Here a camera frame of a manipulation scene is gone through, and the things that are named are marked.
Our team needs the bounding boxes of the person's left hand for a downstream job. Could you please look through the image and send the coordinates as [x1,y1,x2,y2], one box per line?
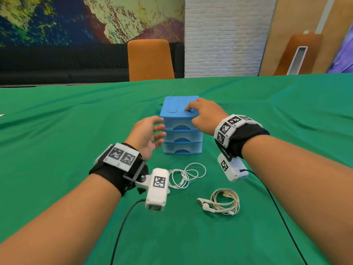
[124,116,167,161]

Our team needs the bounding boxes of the person's right hand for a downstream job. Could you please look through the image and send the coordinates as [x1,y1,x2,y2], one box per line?
[184,98,229,136]

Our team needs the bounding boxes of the blue plastic mini drawer unit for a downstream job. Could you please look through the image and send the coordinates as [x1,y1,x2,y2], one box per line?
[159,96,203,155]

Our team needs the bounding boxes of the white earphones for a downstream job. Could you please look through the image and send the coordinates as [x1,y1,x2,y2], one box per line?
[167,162,207,190]

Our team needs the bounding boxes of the cream beige earphones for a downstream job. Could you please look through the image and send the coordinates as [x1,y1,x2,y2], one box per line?
[196,188,240,216]

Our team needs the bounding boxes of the person's right forearm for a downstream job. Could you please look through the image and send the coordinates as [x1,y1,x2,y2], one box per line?
[241,134,353,265]

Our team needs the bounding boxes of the person's left forearm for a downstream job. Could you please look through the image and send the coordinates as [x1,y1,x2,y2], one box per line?
[0,173,122,265]

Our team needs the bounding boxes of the white right marker tag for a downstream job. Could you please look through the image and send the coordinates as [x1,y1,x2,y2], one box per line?
[214,114,263,149]

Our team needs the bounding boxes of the white marker tag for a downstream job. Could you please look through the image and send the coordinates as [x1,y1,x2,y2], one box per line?
[214,114,263,149]
[93,142,140,172]

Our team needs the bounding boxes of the white left marker tag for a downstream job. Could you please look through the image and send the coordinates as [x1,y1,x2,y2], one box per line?
[93,142,140,172]

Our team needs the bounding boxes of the wide orange wooden panel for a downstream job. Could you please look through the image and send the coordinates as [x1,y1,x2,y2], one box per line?
[127,39,175,82]

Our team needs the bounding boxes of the black sofa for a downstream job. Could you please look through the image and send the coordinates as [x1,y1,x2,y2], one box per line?
[0,42,185,86]

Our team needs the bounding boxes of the green tablecloth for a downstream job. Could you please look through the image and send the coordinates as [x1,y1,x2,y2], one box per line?
[0,73,353,265]

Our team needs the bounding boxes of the tan wooden board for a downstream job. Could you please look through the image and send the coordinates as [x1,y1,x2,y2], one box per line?
[311,0,353,74]
[258,0,330,77]

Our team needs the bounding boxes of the purple cloth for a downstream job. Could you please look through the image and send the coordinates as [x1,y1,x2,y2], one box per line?
[327,24,353,74]

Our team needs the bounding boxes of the black right wrist strap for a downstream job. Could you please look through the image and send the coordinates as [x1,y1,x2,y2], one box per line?
[214,124,270,159]

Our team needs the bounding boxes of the black wrist strap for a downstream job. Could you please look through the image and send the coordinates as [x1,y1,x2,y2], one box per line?
[89,142,149,197]
[214,124,270,159]

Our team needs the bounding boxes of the black left wrist strap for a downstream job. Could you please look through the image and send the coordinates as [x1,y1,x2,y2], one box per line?
[89,142,149,197]

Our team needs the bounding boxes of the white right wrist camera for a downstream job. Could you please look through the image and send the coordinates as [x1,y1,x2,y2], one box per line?
[217,153,249,182]

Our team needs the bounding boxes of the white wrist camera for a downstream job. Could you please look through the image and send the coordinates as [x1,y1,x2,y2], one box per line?
[135,167,171,212]
[217,153,249,182]

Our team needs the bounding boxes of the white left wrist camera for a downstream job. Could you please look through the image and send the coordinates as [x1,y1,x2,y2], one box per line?
[135,167,171,212]

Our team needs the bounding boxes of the black left camera cable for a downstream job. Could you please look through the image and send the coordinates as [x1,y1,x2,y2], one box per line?
[110,198,147,265]

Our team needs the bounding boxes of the black camera cable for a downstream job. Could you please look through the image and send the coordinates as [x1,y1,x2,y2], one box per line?
[110,198,147,265]
[240,169,308,265]

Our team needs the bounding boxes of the white metal frame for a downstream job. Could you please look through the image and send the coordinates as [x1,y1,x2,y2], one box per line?
[286,46,309,76]

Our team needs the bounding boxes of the black right camera cable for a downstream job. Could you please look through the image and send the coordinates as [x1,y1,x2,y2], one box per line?
[240,169,308,265]

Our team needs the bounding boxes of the colourful abstract wall painting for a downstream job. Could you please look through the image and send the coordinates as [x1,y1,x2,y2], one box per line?
[0,0,185,47]

